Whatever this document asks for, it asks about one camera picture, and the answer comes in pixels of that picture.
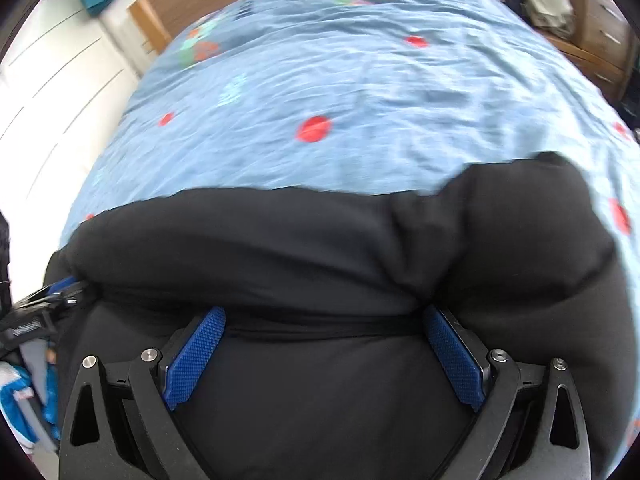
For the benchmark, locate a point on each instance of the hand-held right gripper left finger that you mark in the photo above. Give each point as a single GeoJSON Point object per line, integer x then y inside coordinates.
{"type": "Point", "coordinates": [195, 355]}

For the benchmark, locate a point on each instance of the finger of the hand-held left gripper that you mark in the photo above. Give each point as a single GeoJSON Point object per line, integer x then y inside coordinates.
{"type": "Point", "coordinates": [65, 287]}

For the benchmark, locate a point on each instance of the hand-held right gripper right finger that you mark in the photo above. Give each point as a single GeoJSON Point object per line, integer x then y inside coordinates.
{"type": "Point", "coordinates": [455, 355]}

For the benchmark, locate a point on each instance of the black puffer jacket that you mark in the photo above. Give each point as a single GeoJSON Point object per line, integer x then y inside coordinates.
{"type": "Point", "coordinates": [325, 260]}

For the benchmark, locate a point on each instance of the person's left hand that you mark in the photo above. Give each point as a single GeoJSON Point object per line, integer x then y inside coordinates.
{"type": "Point", "coordinates": [15, 405]}

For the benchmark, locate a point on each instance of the white wardrobe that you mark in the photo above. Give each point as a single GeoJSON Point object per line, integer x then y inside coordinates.
{"type": "Point", "coordinates": [50, 110]}

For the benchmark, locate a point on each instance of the blue printed bedsheet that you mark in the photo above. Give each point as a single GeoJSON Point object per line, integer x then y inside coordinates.
{"type": "Point", "coordinates": [350, 110]}

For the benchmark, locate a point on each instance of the wooden bed headboard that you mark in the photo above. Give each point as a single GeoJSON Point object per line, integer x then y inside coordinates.
{"type": "Point", "coordinates": [165, 10]}

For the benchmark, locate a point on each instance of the wooden dresser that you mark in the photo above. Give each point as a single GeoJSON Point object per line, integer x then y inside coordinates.
{"type": "Point", "coordinates": [600, 25]}

